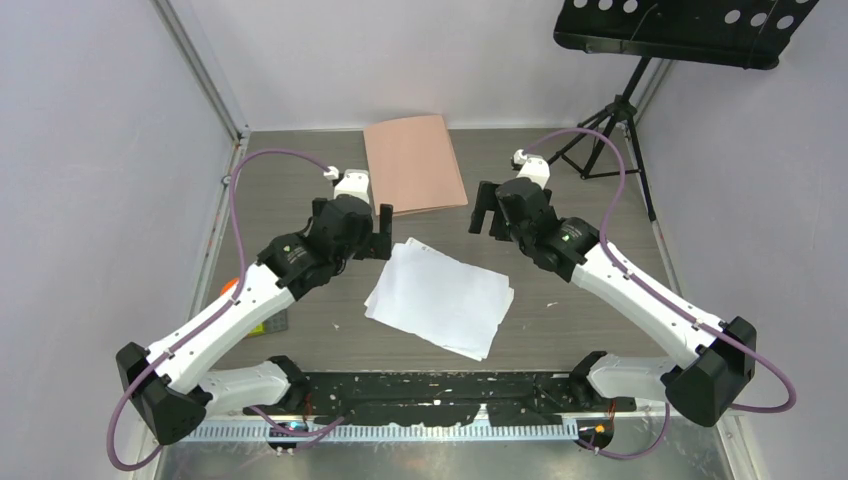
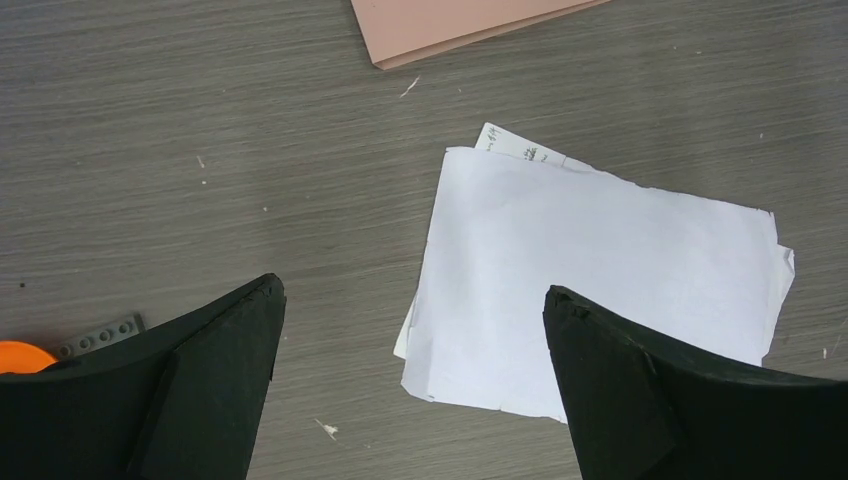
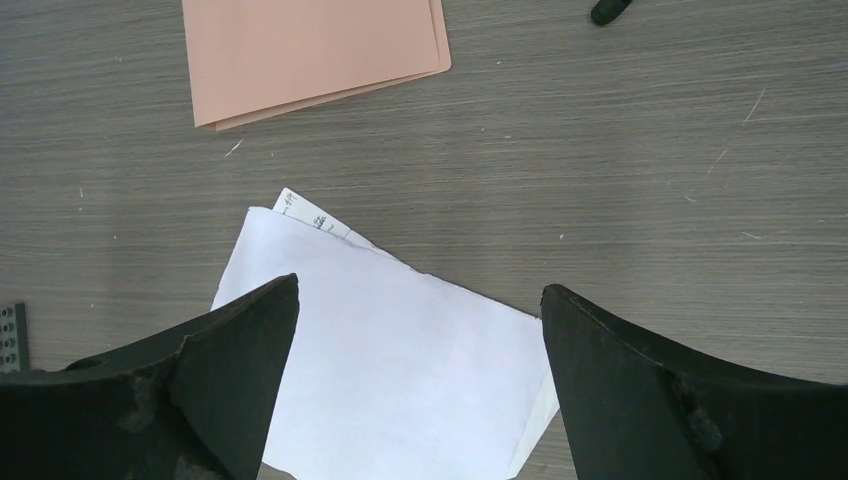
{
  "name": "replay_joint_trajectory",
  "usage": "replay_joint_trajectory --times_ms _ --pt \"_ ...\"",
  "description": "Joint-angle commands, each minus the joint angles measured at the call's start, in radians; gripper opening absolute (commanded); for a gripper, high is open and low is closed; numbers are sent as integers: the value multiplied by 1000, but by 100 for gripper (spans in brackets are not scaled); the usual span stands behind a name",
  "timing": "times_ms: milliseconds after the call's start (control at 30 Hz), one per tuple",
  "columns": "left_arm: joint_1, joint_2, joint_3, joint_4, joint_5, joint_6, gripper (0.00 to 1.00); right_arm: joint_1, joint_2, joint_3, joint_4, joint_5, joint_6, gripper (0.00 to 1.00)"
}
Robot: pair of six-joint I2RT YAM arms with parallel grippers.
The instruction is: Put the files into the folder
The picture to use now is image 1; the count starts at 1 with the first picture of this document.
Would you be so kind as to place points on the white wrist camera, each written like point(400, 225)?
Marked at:
point(354, 183)
point(531, 166)

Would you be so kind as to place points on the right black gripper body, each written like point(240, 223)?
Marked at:
point(525, 239)

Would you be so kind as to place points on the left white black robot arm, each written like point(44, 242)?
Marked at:
point(174, 385)

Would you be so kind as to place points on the white paper sheets stack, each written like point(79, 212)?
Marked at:
point(451, 304)

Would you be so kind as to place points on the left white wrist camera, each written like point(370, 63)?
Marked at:
point(354, 183)

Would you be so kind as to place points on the yellow green toy brick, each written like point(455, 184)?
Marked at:
point(255, 331)

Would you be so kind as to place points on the black music stand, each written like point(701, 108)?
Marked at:
point(743, 34)

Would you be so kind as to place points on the orange ball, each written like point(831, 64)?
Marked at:
point(228, 286)

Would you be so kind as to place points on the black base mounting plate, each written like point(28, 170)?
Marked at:
point(443, 399)

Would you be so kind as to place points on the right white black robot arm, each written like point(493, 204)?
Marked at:
point(700, 374)

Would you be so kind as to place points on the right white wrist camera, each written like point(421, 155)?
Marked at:
point(531, 166)

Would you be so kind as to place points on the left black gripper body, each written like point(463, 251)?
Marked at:
point(356, 251)

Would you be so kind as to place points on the pink paper folder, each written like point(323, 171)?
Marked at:
point(413, 165)

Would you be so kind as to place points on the dark grey building plate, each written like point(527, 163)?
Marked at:
point(276, 323)

